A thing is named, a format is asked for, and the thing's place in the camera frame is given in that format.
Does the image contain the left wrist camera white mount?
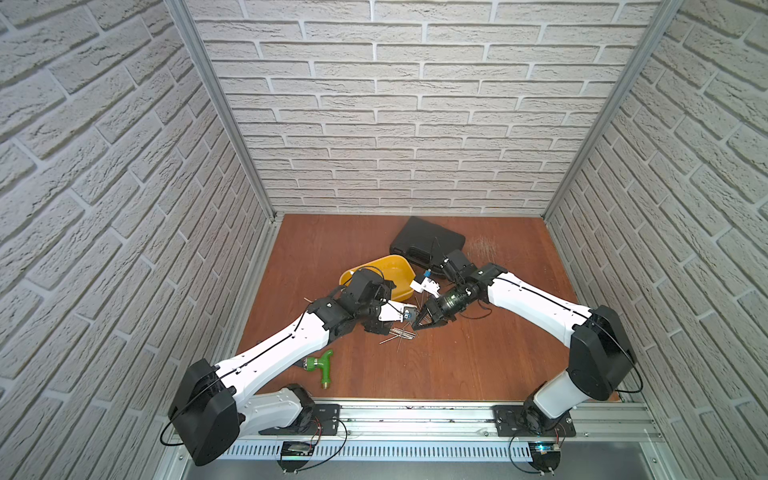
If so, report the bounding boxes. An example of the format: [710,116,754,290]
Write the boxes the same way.
[378,301,419,323]

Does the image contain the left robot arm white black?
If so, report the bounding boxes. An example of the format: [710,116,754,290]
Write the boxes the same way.
[168,269,416,466]

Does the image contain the controller board with cable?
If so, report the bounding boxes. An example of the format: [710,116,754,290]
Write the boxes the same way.
[277,441,317,473]
[528,443,561,475]

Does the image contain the yellow plastic storage box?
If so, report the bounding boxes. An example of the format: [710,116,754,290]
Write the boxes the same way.
[339,254,415,303]

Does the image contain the left controller board with cable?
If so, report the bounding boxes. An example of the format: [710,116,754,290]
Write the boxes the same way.
[277,441,317,473]

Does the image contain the black plastic tool case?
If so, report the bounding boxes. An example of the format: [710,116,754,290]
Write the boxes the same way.
[389,216,466,276]

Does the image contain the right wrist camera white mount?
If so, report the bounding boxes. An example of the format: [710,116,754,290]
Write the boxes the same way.
[410,269,440,298]

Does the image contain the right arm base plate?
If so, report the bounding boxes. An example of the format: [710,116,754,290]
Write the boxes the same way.
[491,404,576,438]

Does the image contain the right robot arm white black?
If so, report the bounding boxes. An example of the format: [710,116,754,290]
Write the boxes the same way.
[410,250,637,435]

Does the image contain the right controller board with cable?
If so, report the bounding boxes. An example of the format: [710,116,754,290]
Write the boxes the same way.
[528,443,561,475]

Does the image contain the left aluminium corner post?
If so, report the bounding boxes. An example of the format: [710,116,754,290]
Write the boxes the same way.
[166,0,277,223]

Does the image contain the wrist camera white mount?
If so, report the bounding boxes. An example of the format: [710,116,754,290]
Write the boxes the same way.
[410,269,440,298]
[378,301,419,323]

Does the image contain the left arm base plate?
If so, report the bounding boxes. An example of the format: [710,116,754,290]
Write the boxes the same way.
[259,403,341,436]

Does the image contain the aluminium corner post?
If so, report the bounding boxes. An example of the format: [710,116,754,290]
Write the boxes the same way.
[166,0,277,223]
[541,0,683,223]

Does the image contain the steel nail bundle nail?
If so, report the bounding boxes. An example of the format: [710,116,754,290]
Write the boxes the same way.
[390,328,416,340]

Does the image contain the aluminium front rail frame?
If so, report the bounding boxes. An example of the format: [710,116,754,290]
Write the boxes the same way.
[204,398,683,479]

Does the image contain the steel nail long lower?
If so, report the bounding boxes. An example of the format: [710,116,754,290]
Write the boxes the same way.
[379,335,401,345]

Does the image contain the right aluminium corner post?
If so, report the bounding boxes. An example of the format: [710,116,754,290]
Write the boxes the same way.
[541,0,683,223]

